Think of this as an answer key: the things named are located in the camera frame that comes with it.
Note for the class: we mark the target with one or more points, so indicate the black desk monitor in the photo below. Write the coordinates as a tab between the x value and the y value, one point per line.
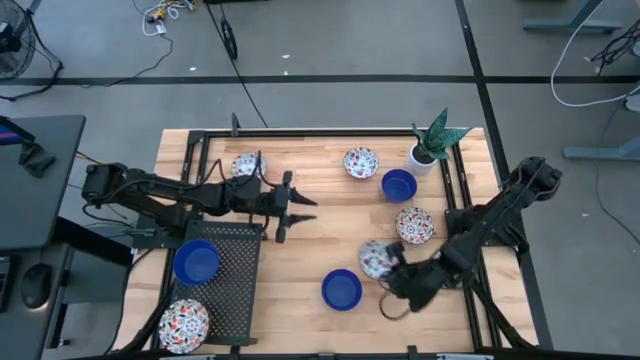
12	131

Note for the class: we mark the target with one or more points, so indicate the white plant pot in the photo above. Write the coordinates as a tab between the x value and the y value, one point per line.
415	167

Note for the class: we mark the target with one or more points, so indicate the green snake plant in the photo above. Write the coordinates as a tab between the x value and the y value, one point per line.
437	140

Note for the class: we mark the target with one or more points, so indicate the person's shoe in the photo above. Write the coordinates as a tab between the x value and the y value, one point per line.
634	102

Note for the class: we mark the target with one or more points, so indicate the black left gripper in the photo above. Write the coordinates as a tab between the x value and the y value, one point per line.
265	202

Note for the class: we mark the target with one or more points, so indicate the black bowl floral inside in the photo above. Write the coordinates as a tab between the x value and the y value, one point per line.
183	326
414	225

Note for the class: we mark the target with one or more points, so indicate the black clamp mount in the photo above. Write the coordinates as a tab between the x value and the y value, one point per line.
235	125

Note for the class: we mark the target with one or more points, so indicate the black aluminium table frame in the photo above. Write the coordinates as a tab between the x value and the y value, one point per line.
320	133

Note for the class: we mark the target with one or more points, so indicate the white power strip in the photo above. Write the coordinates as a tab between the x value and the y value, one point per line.
161	28

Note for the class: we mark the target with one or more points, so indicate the black desk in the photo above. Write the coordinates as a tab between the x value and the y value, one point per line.
45	200

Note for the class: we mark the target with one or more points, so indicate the black floor fan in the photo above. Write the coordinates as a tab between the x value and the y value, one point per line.
12	55

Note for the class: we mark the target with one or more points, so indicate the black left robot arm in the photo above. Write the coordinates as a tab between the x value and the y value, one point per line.
165	190

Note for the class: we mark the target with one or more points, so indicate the grey desk leg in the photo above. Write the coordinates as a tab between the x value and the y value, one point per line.
570	25
595	152

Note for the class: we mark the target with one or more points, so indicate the red bowl floral inside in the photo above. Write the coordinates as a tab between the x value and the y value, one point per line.
242	164
374	260
361	162

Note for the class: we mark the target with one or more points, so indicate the black perforated metal shelf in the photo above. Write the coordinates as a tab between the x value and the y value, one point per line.
235	290

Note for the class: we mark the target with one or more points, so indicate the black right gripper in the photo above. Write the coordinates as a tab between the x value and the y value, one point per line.
420	282

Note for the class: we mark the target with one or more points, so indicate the blue plastic bowl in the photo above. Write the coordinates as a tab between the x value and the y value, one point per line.
398	185
196	262
341	290

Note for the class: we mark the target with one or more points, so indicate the black computer mouse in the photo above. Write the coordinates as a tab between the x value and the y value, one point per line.
35	285

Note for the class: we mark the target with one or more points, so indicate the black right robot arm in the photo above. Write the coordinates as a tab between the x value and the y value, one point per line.
500	210

